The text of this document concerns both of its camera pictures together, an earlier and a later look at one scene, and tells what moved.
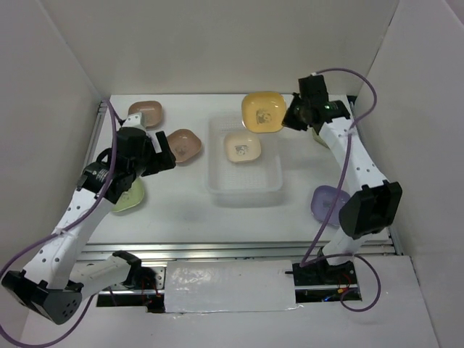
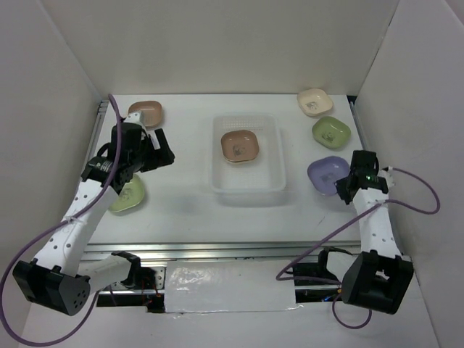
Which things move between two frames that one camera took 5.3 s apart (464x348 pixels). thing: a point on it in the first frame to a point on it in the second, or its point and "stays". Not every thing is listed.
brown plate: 151,112 stays
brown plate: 185,144 to 239,146
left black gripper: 163,160 stays
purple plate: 321,201 to 323,173
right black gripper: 291,122 to 341,185
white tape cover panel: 206,286 stays
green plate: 131,197 stays
